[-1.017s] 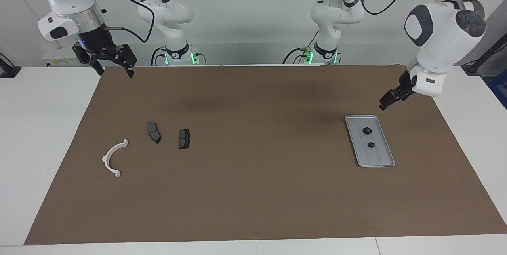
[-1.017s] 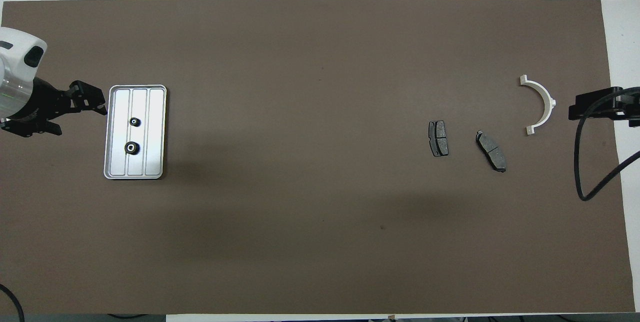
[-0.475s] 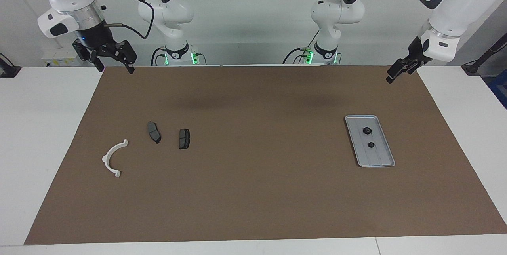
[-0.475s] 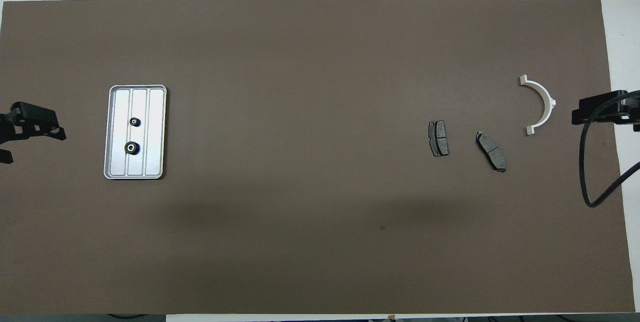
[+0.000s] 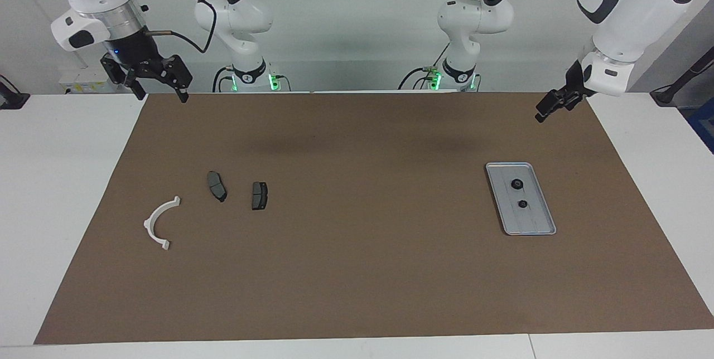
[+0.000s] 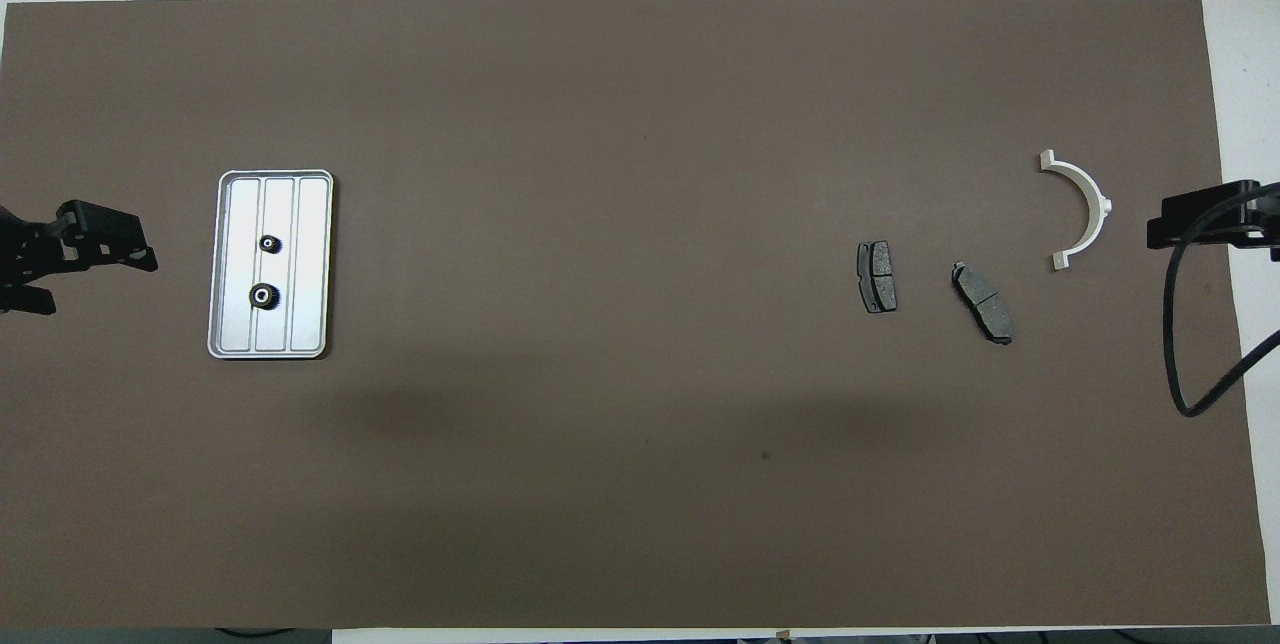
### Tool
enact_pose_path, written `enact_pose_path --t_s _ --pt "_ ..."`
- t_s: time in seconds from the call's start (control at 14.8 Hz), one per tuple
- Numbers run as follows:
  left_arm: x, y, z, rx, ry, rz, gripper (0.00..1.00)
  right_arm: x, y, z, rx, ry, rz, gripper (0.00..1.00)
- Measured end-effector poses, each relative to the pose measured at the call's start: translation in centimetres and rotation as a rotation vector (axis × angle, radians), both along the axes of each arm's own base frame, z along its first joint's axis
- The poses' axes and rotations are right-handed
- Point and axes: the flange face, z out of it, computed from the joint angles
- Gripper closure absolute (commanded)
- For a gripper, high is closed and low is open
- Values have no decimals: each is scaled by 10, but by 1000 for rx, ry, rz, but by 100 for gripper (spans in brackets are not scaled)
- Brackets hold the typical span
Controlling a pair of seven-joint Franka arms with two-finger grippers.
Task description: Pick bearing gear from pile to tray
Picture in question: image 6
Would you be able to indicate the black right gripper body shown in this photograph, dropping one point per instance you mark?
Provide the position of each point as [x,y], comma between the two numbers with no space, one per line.
[1270,234]

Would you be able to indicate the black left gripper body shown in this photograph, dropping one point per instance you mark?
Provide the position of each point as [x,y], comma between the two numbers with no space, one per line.
[25,244]

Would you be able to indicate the small black bearing gear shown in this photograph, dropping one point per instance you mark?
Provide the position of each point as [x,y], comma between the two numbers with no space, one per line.
[270,243]

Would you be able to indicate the large black bearing gear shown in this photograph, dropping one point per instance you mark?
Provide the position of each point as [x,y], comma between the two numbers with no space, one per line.
[264,296]

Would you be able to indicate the silver metal tray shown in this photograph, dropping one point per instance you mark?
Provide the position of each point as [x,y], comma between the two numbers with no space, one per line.
[305,264]

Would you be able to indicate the curved dark grey brake pad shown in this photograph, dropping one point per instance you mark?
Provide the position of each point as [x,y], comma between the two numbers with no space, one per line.
[982,302]

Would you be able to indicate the rectangular dark grey brake pad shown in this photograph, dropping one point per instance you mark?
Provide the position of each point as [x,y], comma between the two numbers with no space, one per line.
[877,276]

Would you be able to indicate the brown table mat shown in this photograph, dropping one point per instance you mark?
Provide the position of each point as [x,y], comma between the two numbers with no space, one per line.
[600,484]

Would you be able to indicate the white semicircular bracket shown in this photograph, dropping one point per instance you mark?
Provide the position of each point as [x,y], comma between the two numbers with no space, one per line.
[1098,209]

